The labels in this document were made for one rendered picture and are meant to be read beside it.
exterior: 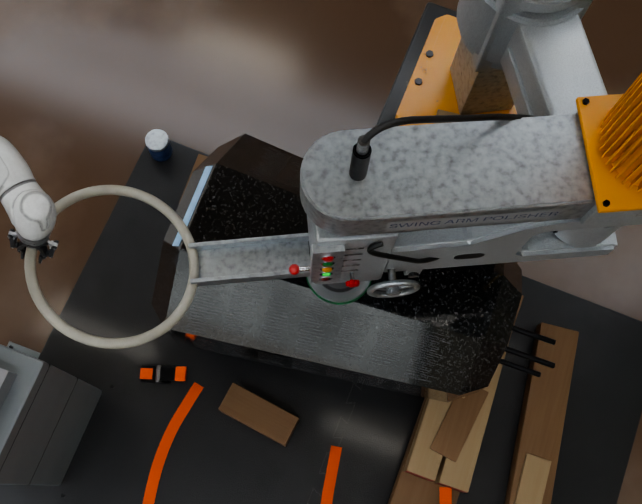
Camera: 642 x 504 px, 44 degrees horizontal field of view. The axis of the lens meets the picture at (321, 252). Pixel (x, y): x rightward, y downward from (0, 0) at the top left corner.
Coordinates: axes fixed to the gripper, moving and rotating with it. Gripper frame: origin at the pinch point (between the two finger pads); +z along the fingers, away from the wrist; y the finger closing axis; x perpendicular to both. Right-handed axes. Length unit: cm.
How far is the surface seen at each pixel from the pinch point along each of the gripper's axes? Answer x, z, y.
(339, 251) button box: 0, -66, 71
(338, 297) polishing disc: 9, -6, 93
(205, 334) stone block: -3, 33, 60
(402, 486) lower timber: -37, 57, 152
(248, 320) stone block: 2, 21, 71
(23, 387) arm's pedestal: -33.7, 30.5, 7.1
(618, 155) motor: 21, -109, 116
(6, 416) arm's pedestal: -43, 32, 5
